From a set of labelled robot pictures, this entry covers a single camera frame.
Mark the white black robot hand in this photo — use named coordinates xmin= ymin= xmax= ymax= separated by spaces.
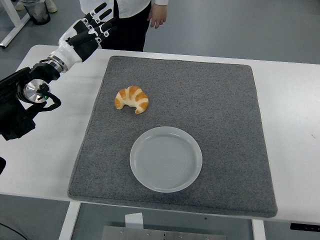
xmin=48 ymin=2 xmax=118 ymax=69

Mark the golden croissant bread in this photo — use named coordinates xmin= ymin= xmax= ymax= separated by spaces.
xmin=114 ymin=85 xmax=150 ymax=115

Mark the pale grey round plate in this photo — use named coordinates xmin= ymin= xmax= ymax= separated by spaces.
xmin=129 ymin=126 xmax=203 ymax=193

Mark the grey metal plate with screws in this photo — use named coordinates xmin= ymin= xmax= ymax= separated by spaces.
xmin=101 ymin=225 xmax=228 ymax=240

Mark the black mesh waste bin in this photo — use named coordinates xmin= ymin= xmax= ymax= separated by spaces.
xmin=29 ymin=1 xmax=52 ymax=26

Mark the person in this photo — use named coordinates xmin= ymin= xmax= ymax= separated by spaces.
xmin=79 ymin=0 xmax=168 ymax=53

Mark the person's hand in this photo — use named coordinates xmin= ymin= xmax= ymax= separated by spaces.
xmin=147 ymin=3 xmax=168 ymax=30

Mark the grey felt mat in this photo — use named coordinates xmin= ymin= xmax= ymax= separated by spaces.
xmin=67 ymin=55 xmax=279 ymax=218

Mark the white table leg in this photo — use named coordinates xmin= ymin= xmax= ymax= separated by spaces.
xmin=251 ymin=219 xmax=266 ymax=240
xmin=57 ymin=201 xmax=82 ymax=240

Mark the white paper label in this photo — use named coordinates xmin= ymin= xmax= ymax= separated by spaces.
xmin=124 ymin=212 xmax=144 ymax=229

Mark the black table control panel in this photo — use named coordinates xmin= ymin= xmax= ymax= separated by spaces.
xmin=289 ymin=222 xmax=320 ymax=231

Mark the white desk frame leg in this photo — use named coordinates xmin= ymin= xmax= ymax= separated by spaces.
xmin=0 ymin=0 xmax=31 ymax=50

